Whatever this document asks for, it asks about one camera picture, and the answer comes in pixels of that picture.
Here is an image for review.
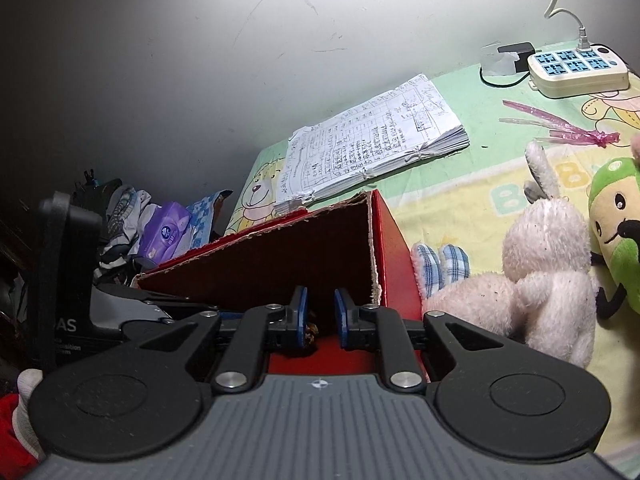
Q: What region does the black charger adapter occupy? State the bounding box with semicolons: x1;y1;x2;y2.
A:
497;42;536;60

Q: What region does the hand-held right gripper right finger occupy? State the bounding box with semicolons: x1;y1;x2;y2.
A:
333;287;503;392

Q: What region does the striped clothing pile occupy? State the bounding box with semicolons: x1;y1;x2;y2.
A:
94;180;162;287

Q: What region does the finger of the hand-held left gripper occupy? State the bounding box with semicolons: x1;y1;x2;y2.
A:
140;294;222;312

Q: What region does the white and blue power strip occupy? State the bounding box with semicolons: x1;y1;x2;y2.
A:
527;45;630;99

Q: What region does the white power cable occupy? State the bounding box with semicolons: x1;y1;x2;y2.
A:
545;0;594;53

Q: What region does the green plush toy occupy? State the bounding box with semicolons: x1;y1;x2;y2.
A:
587;135;640;321

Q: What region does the red cardboard box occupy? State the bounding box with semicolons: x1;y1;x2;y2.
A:
136;190;427;376

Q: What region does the cartoon printed desktop cover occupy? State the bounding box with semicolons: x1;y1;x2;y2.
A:
224;35;640;463

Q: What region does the handwritten paper notebook stack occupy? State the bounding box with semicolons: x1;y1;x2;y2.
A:
274;74;471;217

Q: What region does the pink plastic wrapper strip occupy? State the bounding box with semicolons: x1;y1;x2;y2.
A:
499;100;621;149

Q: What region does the person's left hand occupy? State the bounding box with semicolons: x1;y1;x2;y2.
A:
0;367;49;467

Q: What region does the pink plush rabbit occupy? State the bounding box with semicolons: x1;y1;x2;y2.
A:
411;141;599;367

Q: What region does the purple tissue pack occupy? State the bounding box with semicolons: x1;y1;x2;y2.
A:
137;202;194;267

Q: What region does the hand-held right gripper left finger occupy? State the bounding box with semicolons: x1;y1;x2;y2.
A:
140;285;313;394

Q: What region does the blue patterned cloth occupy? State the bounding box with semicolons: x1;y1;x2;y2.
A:
186;189;234;257

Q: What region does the black power adapter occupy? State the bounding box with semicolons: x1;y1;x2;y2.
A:
479;42;531;80

